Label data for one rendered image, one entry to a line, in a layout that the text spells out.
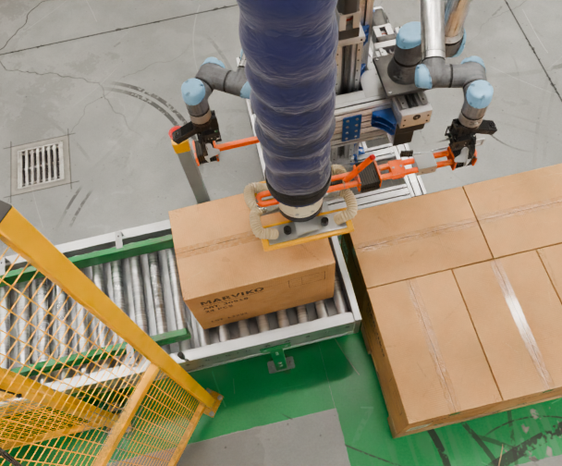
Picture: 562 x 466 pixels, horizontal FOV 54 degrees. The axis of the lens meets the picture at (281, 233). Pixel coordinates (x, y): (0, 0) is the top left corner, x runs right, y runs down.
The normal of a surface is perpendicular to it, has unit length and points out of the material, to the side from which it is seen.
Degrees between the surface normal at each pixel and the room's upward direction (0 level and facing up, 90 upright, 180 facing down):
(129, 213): 0
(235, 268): 0
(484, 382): 0
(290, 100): 81
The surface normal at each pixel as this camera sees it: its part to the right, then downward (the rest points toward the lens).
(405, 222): -0.07, -0.44
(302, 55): 0.34, 0.77
